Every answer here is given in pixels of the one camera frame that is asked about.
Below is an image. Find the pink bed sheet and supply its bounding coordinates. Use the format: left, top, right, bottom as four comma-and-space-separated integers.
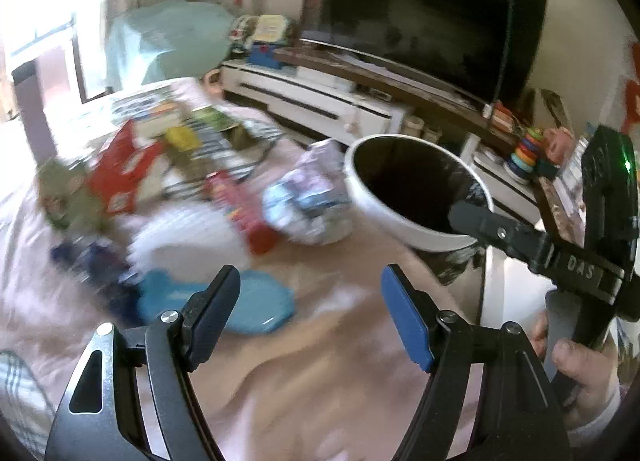
1, 121, 482, 460

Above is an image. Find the rainbow stacking ring toy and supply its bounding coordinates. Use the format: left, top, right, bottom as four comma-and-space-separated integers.
503, 128, 544, 184

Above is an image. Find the red snack tube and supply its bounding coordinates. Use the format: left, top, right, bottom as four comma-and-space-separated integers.
204, 170, 279, 255

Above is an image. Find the teal covered armchair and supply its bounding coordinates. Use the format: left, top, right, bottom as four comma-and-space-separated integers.
105, 0, 235, 91

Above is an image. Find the green paper carton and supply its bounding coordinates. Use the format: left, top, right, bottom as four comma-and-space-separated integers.
37, 158, 106, 235

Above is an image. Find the white round trash bin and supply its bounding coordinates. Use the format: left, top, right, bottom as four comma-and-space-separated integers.
344, 134, 494, 253

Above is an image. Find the red snack bag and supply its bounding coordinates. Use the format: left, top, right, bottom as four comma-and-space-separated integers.
88, 120, 164, 215

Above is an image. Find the white foam fruit net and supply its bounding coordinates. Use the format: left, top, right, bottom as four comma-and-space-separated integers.
128, 201, 250, 283

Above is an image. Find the white blue plastic bag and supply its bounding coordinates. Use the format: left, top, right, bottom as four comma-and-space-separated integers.
262, 139, 352, 245

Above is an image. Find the black flat screen television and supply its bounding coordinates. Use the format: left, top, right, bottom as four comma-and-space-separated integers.
300, 0, 547, 108

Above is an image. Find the dark blue wrapper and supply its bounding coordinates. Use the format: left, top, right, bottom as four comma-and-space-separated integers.
50, 238, 143, 328

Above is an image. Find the person's right hand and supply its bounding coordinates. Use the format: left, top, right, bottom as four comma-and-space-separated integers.
551, 333, 620, 429

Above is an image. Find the green gold snack wrapper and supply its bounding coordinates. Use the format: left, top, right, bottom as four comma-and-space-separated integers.
192, 106, 239, 132

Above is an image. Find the toy cash register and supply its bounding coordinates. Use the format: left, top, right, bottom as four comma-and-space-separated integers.
229, 14, 294, 70

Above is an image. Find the dark wooden shelf board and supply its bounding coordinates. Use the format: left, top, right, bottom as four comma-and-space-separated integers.
273, 47, 516, 154

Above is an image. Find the white TV cabinet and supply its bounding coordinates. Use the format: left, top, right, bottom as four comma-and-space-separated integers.
220, 60, 412, 146

